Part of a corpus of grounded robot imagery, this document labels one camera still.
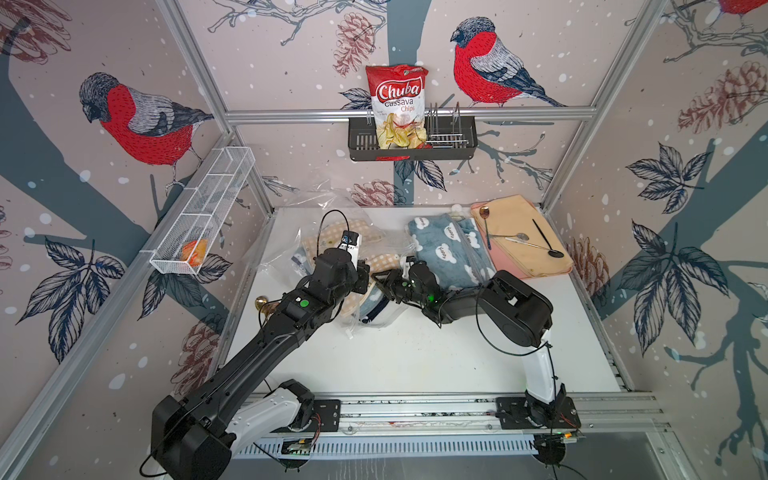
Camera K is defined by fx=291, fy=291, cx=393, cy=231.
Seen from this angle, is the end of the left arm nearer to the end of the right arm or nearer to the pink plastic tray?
the end of the right arm

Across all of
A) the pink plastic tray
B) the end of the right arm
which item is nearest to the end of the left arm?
the end of the right arm

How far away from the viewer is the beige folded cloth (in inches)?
41.4

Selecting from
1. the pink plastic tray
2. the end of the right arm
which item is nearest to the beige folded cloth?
the pink plastic tray

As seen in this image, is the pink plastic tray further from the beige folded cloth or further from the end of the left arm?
the end of the left arm

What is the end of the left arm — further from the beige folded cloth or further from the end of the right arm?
the beige folded cloth

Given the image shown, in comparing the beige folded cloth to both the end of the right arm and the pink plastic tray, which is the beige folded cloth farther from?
the end of the right arm
